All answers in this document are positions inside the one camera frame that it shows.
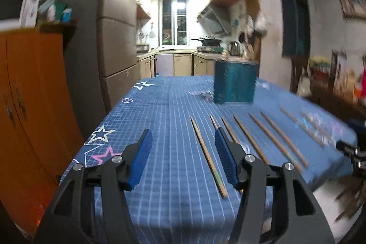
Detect black wok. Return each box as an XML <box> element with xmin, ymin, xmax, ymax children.
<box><xmin>191</xmin><ymin>36</ymin><xmax>222</xmax><ymax>46</ymax></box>

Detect white hanging plastic bag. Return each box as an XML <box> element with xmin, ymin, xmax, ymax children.
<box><xmin>254</xmin><ymin>15</ymin><xmax>272</xmax><ymax>33</ymax></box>

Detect beige kitchen base cabinets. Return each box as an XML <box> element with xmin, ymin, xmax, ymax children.
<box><xmin>137</xmin><ymin>52</ymin><xmax>218</xmax><ymax>80</ymax></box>

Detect kitchen window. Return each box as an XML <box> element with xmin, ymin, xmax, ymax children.
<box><xmin>158</xmin><ymin>0</ymin><xmax>191</xmax><ymax>47</ymax></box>

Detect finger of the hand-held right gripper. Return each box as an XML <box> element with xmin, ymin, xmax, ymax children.
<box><xmin>336</xmin><ymin>140</ymin><xmax>366</xmax><ymax>171</ymax></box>

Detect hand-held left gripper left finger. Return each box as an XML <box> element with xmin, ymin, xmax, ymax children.
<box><xmin>34</xmin><ymin>129</ymin><xmax>153</xmax><ymax>244</ymax></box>

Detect steel range hood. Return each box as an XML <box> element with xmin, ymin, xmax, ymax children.
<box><xmin>197</xmin><ymin>2</ymin><xmax>232</xmax><ymax>36</ymax></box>

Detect blue checked star tablecloth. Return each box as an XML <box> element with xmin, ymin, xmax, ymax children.
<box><xmin>59</xmin><ymin>75</ymin><xmax>358</xmax><ymax>244</ymax></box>

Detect framed wall picture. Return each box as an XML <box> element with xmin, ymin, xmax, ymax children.
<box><xmin>337</xmin><ymin>0</ymin><xmax>366</xmax><ymax>19</ymax></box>

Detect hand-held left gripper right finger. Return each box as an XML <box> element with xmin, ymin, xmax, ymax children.
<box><xmin>214</xmin><ymin>127</ymin><xmax>335</xmax><ymax>244</ymax></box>

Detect dark wooden sideboard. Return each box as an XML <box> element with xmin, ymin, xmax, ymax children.
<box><xmin>292</xmin><ymin>55</ymin><xmax>366</xmax><ymax>130</ymax></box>

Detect blue slotted utensil holder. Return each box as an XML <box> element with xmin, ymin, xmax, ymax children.
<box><xmin>214</xmin><ymin>59</ymin><xmax>260</xmax><ymax>104</ymax></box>

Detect green box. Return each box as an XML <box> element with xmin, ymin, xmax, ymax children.
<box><xmin>54</xmin><ymin>1</ymin><xmax>67</xmax><ymax>21</ymax></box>

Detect wooden stool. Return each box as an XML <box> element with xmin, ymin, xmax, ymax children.
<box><xmin>334</xmin><ymin>181</ymin><xmax>363</xmax><ymax>222</ymax></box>

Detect orange wooden cabinet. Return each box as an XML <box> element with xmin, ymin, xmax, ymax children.
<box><xmin>0</xmin><ymin>24</ymin><xmax>86</xmax><ymax>236</ymax></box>

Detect dark blue curtained window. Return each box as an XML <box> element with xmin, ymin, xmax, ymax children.
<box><xmin>279</xmin><ymin>0</ymin><xmax>311</xmax><ymax>59</ymax></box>

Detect steel electric kettle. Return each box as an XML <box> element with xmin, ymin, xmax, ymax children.
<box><xmin>228</xmin><ymin>41</ymin><xmax>242</xmax><ymax>56</ymax></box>

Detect grey refrigerator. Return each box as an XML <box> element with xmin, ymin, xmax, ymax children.
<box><xmin>51</xmin><ymin>0</ymin><xmax>141</xmax><ymax>130</ymax></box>

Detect bunch of wooden chopsticks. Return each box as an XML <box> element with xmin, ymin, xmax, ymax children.
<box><xmin>190</xmin><ymin>107</ymin><xmax>342</xmax><ymax>199</ymax></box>

